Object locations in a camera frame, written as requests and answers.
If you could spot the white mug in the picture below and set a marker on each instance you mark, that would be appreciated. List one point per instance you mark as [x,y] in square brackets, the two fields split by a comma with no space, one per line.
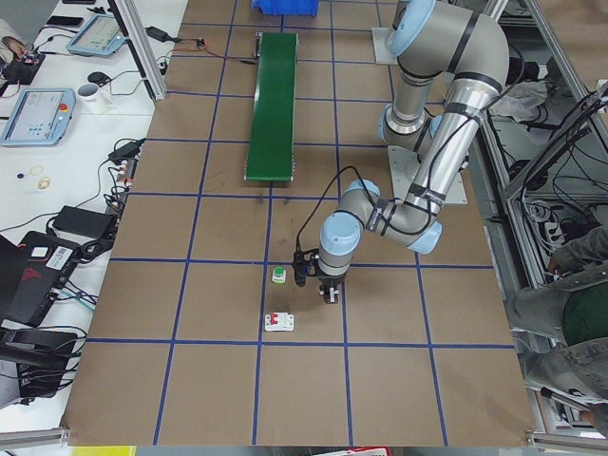
[95,99]

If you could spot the black computer mouse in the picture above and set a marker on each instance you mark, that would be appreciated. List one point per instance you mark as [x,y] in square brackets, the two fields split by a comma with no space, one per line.
[99,78]

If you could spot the black power adapter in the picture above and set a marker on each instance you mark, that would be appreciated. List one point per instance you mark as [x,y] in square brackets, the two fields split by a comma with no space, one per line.
[158,34]

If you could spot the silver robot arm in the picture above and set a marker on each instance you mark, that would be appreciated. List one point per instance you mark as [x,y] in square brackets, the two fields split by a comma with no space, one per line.
[454,64]

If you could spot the black power brick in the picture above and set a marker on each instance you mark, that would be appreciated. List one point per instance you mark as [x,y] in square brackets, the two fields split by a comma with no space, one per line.
[83,222]

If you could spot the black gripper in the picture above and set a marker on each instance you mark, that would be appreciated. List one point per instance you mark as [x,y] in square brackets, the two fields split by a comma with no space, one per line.
[331,279]

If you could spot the blue teach pendant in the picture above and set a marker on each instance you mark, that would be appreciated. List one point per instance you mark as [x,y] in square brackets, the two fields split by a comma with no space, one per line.
[100,36]
[39,118]

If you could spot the green conveyor belt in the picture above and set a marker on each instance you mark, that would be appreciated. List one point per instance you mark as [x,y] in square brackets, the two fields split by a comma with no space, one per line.
[270,156]

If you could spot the blue teach pendant far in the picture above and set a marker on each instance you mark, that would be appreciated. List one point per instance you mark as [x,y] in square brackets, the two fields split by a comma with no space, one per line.
[100,36]

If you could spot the black smartphone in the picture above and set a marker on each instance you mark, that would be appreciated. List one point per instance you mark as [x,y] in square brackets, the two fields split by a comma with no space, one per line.
[65,21]

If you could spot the blue plastic bin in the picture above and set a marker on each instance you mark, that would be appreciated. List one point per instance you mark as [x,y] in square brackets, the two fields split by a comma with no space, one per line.
[287,7]

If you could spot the person in green vest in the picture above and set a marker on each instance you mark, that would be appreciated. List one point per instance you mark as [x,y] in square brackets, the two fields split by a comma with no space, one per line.
[577,320]

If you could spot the aluminium frame post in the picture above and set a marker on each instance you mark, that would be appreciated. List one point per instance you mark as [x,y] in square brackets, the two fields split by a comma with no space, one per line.
[130,24]

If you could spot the blue teach pendant near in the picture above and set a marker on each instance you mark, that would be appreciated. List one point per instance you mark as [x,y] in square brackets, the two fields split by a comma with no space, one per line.
[39,118]

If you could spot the green push button switch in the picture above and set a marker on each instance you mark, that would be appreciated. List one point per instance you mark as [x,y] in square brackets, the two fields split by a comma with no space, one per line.
[279,275]

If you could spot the black laptop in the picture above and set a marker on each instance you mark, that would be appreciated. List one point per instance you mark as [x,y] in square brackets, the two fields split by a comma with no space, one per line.
[32,273]

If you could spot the white circuit breaker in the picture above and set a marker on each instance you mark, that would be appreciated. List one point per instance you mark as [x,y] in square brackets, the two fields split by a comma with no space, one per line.
[279,322]

